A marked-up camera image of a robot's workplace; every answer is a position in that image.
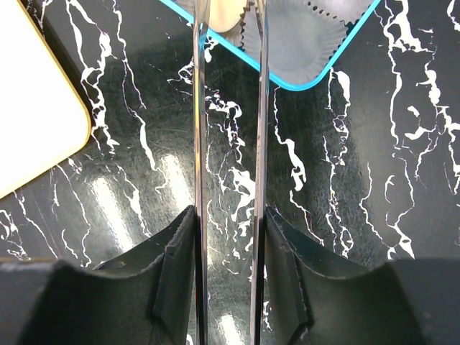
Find white chocolate round piece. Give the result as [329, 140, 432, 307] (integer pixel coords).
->
[208, 0, 247, 33]

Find orange plastic tray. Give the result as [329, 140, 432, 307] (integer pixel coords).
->
[1, 1, 91, 197]

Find teal chocolate box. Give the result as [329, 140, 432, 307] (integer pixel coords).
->
[160, 0, 382, 91]

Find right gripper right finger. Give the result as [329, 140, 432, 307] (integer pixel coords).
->
[265, 208, 459, 344]

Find metal tongs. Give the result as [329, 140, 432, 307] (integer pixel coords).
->
[193, 1, 270, 344]

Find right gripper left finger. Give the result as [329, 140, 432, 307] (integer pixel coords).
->
[1, 206, 195, 344]

